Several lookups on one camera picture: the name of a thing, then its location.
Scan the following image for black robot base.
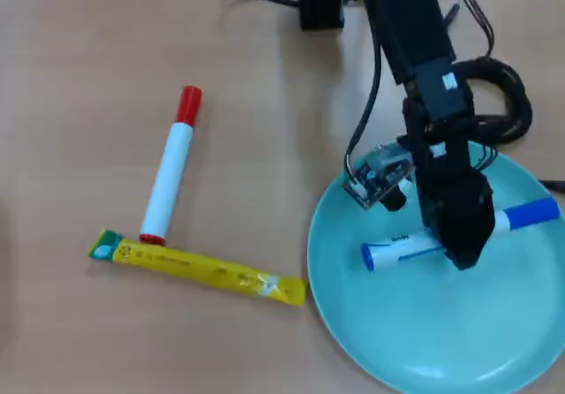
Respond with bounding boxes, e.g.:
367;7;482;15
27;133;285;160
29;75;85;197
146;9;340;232
215;0;361;32

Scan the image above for yellow sachet with green end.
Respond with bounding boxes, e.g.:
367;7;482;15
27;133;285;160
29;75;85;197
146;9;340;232
87;229;309;308

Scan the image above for thin black servo wires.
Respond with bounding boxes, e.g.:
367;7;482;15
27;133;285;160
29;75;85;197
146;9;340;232
448;0;496;59

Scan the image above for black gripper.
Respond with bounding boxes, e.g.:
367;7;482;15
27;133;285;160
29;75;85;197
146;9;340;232
395;96;496;272

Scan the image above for red capped white marker pen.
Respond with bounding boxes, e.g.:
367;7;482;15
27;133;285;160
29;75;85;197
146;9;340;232
139;85;204;246

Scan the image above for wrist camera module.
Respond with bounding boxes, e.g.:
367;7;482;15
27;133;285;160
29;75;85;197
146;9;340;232
343;142;417;213

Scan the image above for blue capped white marker pen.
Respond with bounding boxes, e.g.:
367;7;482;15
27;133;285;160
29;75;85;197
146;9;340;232
360;196;561;274

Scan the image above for camera cable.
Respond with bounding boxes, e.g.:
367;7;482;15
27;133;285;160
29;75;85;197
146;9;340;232
344;35;384;187

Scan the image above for coiled black cable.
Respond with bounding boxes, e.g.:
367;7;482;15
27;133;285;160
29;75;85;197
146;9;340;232
443;3;534;148

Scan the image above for light blue plate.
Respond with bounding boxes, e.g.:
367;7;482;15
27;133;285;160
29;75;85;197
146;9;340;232
306;140;565;394

